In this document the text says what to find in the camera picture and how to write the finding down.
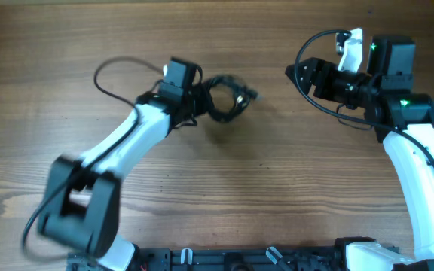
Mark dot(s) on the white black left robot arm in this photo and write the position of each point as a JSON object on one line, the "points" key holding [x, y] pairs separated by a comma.
{"points": [[81, 204]]}

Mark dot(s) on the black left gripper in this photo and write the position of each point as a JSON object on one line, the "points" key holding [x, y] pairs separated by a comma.
{"points": [[203, 89]]}

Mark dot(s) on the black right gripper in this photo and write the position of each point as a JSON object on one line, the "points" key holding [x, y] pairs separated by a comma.
{"points": [[316, 68]]}

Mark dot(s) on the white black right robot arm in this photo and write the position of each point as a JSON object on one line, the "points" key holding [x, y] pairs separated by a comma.
{"points": [[403, 122]]}

